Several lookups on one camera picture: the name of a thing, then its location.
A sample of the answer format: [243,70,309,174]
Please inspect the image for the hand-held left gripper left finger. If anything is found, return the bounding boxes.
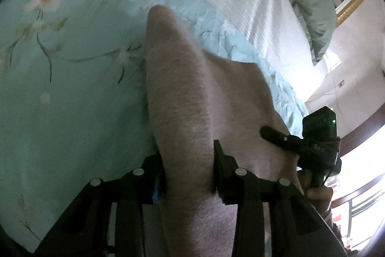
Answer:
[36,155,165,257]

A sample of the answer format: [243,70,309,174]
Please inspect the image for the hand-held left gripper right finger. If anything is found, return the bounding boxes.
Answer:
[213,139,349,257]

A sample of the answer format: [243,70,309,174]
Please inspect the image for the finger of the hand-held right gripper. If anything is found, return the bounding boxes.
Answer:
[260,126,303,152]

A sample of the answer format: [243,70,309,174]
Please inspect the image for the beige fuzzy towel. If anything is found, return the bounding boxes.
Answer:
[144,4,304,257]

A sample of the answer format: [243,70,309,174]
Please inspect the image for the person's right hand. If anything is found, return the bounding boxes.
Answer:
[297,169,334,214]

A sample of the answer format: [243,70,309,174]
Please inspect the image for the teal floral bedsheet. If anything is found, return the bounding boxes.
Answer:
[0,0,307,254]

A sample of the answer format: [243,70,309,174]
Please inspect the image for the green cloth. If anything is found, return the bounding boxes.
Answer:
[265,0,337,66]

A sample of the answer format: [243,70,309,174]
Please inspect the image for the brown wooden bed frame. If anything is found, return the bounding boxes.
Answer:
[331,111,385,209]

